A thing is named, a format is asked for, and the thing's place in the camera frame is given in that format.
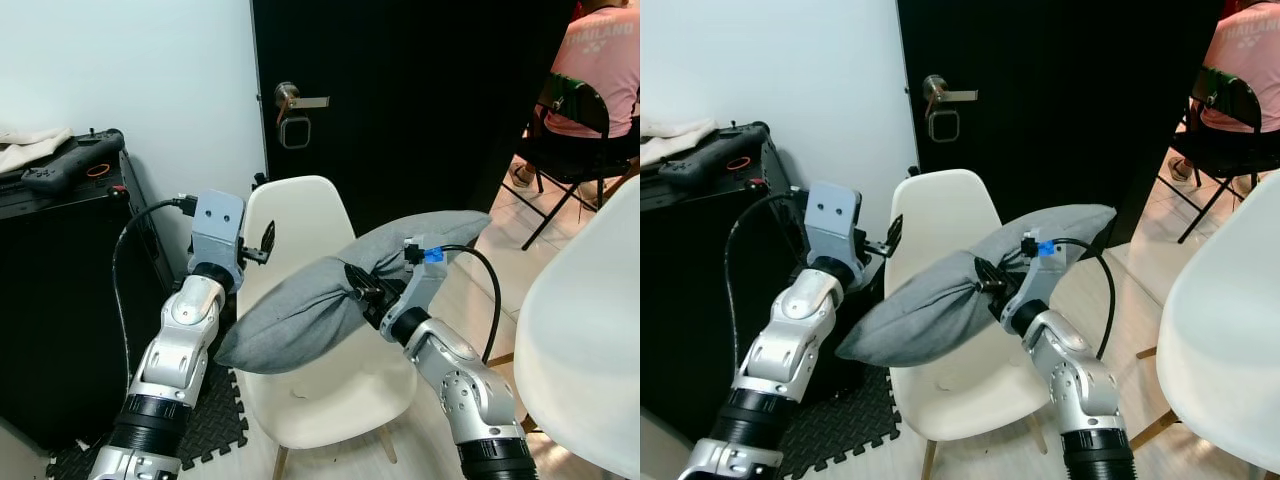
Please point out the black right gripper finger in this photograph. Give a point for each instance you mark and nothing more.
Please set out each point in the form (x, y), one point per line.
(990, 273)
(361, 297)
(362, 278)
(988, 293)

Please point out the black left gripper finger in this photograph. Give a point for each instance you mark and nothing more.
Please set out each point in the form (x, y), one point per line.
(268, 242)
(893, 235)

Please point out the grey pillow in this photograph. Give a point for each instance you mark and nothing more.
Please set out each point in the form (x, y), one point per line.
(920, 310)
(300, 320)

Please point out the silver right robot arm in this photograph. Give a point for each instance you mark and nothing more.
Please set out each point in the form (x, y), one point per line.
(1075, 380)
(460, 380)

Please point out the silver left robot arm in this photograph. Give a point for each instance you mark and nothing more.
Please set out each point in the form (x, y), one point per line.
(180, 350)
(790, 350)

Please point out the white shell chair wooden legs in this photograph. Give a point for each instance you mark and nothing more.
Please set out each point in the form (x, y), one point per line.
(960, 390)
(1220, 350)
(580, 350)
(320, 380)

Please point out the black folding chair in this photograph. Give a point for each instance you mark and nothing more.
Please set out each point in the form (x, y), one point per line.
(575, 100)
(1225, 95)

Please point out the black silver-rimmed door lock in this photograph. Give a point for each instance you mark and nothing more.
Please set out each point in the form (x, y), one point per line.
(295, 132)
(943, 126)

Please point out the black foam floor mat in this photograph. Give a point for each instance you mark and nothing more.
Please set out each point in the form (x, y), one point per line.
(830, 430)
(215, 420)

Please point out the black door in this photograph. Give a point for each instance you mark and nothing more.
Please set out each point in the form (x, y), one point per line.
(420, 100)
(1080, 100)

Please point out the black cabinet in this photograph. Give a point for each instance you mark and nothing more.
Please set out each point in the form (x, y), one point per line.
(690, 300)
(60, 300)

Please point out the black game controller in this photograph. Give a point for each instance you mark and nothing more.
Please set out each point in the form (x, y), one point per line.
(705, 158)
(70, 160)

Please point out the white folded cloth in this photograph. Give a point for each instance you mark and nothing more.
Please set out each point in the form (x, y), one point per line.
(30, 145)
(670, 140)

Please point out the person in pink shirt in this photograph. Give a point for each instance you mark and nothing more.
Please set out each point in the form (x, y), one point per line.
(600, 60)
(1250, 50)

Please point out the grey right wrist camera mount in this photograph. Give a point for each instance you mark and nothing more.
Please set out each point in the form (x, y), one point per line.
(1040, 280)
(420, 285)

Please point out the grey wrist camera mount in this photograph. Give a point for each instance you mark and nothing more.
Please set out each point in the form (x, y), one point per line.
(420, 285)
(1040, 280)
(215, 225)
(832, 220)

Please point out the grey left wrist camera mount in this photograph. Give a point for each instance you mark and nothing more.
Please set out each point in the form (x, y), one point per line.
(215, 225)
(832, 220)

